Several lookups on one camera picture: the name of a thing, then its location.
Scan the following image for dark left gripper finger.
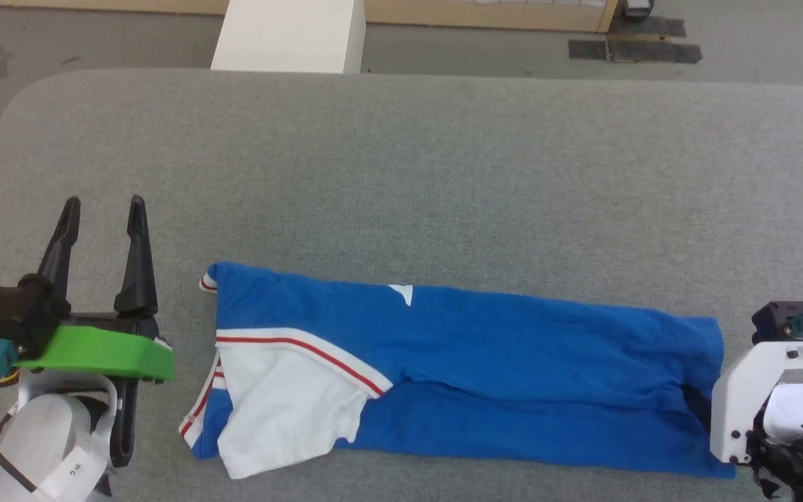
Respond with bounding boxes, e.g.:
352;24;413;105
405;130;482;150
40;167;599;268
114;195;160;321
37;196;83;314

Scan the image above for white rectangular pedestal box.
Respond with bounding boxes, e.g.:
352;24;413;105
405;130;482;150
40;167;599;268
211;0;366;74

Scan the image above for blue basketball jersey white trim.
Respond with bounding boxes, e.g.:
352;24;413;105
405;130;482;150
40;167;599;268
178;261;737;482

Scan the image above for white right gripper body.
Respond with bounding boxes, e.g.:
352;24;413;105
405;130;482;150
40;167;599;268
710;340;803;464

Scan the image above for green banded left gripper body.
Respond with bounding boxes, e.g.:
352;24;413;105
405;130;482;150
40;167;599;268
15;312;176;468

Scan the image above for grey fabric padded table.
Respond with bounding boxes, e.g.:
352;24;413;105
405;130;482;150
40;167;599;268
0;68;803;502

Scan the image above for lemon print screen wooden frame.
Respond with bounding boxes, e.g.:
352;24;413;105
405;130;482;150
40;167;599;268
0;0;620;33

